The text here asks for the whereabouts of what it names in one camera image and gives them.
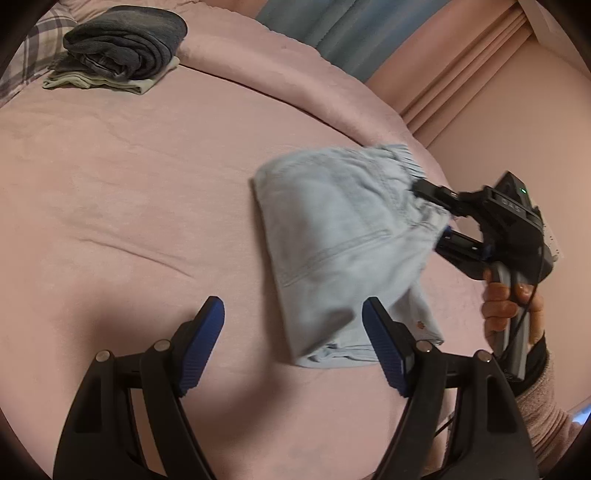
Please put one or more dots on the person's right forearm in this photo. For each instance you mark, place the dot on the person's right forearm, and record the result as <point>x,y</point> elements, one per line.
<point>547,410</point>

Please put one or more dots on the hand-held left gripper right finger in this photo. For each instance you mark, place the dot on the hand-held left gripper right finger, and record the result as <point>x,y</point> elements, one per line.
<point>384,353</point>

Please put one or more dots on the blue curtain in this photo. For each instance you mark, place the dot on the blue curtain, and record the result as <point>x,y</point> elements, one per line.
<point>351,32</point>

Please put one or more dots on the folded pale green garment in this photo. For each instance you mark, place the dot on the folded pale green garment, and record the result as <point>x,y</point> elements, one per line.
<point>92,82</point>

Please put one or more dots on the pink bed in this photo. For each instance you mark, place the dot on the pink bed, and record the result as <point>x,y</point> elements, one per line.
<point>115,207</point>

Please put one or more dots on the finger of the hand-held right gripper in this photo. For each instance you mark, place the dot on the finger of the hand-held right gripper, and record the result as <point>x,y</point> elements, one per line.
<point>438,194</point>
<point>461,249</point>

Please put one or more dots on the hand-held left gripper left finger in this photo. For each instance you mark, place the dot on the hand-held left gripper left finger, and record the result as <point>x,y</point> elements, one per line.
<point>203,344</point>

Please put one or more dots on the pink curtain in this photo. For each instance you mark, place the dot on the pink curtain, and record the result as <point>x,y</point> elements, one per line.
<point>452,78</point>

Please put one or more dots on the pink duvet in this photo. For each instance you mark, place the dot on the pink duvet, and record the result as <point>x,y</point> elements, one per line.
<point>277,60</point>

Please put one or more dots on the light blue strawberry pants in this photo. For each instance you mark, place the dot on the light blue strawberry pants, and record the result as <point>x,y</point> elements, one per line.
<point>341,249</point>

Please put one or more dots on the person's right hand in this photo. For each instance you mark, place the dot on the person's right hand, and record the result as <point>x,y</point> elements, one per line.
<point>498,309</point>

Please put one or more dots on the folded dark denim jeans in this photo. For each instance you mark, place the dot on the folded dark denim jeans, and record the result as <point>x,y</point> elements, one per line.
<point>124,39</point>

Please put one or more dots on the plaid pillow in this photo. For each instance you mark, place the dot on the plaid pillow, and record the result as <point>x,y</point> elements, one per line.
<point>32,50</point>

